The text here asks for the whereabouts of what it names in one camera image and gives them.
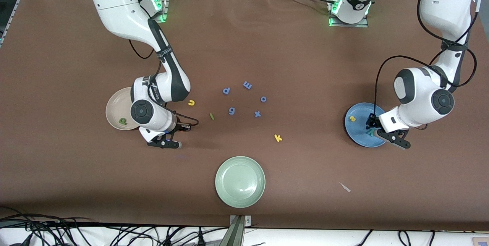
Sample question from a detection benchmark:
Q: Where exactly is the blue plate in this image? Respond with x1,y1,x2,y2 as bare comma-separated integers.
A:
345,102,387,148

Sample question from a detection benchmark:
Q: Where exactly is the beige brown plate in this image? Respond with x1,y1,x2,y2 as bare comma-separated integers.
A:
105,87,140,131

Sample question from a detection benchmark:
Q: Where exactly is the pale green plate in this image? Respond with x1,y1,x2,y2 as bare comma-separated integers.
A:
215,156,266,209

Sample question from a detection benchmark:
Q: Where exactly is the brown table cover sheet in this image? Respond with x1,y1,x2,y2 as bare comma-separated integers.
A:
0,0,489,231

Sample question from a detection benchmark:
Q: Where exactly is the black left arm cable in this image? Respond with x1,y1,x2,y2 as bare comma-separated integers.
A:
374,0,483,117

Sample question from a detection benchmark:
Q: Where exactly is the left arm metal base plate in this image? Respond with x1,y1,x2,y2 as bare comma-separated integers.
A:
329,0,369,28

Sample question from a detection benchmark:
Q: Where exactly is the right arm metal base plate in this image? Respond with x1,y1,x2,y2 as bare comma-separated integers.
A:
151,0,168,23

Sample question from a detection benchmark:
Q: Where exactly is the grey metal mounting bracket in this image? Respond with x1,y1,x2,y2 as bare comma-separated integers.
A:
220,215,253,246

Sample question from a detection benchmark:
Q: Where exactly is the tangle of black cables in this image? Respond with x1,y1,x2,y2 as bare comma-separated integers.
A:
0,206,230,246

